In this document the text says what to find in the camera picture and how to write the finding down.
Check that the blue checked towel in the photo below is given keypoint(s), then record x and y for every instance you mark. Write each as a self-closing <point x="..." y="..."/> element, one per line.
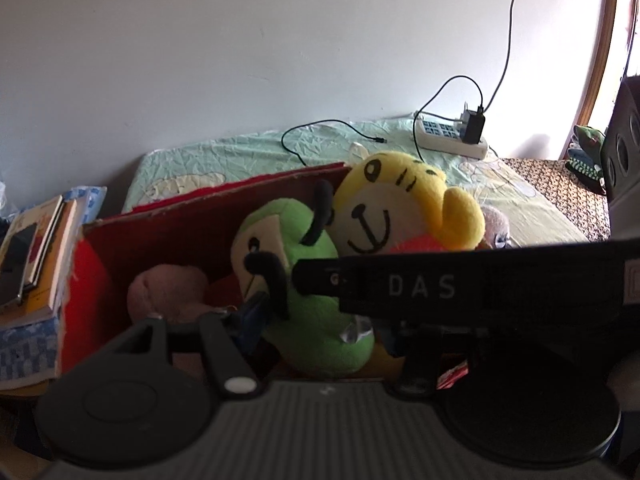
<point x="25" y="350"/>

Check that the yellow tiger plush toy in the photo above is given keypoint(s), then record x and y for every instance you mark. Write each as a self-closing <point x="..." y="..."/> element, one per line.
<point x="395" y="200"/>

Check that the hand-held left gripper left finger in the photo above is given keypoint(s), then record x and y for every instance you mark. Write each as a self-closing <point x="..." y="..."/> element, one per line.
<point x="250" y="320"/>

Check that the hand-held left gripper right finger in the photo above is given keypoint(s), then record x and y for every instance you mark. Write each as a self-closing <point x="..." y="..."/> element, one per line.
<point x="420" y="360"/>

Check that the red cardboard box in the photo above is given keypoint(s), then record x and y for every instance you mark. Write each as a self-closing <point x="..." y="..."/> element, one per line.
<point x="175" y="225"/>

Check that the black phone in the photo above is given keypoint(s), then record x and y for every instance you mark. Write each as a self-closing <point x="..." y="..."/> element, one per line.
<point x="17" y="260"/>

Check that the cartoon print bed sheet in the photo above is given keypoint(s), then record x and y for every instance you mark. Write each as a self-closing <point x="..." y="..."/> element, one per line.
<point x="225" y="155"/>

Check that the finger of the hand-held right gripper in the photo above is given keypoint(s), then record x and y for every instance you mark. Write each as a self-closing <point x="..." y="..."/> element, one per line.
<point x="320" y="277"/>

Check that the brown patterned cloth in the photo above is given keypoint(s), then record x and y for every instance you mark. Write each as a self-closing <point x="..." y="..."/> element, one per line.
<point x="565" y="195"/>

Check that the white power strip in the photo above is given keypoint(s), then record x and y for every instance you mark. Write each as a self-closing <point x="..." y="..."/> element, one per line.
<point x="450" y="146"/>

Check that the dark green plush toy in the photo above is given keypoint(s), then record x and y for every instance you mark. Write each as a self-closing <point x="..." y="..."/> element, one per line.
<point x="590" y="137"/>

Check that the white rabbit plush toy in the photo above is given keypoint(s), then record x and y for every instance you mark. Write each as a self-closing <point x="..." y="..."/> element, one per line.
<point x="495" y="225"/>

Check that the black charger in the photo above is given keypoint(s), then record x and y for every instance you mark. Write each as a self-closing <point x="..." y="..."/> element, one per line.
<point x="472" y="127"/>

